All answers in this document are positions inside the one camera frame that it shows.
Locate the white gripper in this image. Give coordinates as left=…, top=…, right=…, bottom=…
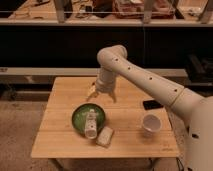
left=87, top=68, right=116, bottom=103

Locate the green plate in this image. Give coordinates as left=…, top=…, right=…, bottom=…
left=72, top=103, right=106, bottom=135

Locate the white plastic bottle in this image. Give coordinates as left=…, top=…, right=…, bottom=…
left=84, top=109, right=97, bottom=139

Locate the black phone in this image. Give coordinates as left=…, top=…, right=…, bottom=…
left=143, top=100, right=162, bottom=110

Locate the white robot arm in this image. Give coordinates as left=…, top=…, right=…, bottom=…
left=87, top=45, right=213, bottom=171

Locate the background workbench shelf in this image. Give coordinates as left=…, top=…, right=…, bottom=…
left=0, top=0, right=213, bottom=27

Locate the wooden table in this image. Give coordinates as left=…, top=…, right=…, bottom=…
left=31, top=77, right=179, bottom=158

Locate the white paper cup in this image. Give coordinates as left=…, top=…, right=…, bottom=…
left=142, top=114, right=162, bottom=133

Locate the beige sponge block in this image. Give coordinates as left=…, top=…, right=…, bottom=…
left=96, top=126, right=114, bottom=147

